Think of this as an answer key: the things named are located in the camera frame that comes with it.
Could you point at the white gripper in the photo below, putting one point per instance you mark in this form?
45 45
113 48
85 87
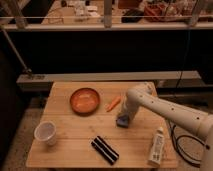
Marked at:
128 110

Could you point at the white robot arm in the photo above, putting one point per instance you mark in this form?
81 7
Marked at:
196 122

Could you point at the orange carrot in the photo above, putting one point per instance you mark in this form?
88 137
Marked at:
113 103

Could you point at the grey shelf ledge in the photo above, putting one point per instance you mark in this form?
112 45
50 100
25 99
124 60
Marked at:
163 79

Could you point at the orange plate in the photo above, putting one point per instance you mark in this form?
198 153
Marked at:
84 101

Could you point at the black striped rectangular object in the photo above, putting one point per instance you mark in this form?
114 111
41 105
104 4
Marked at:
105 150

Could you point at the white tube bottle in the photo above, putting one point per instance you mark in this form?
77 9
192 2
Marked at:
156 151

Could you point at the white plastic cup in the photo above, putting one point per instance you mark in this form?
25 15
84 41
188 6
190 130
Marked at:
45 132

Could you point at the metal pole stand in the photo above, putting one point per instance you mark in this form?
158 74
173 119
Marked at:
27 70

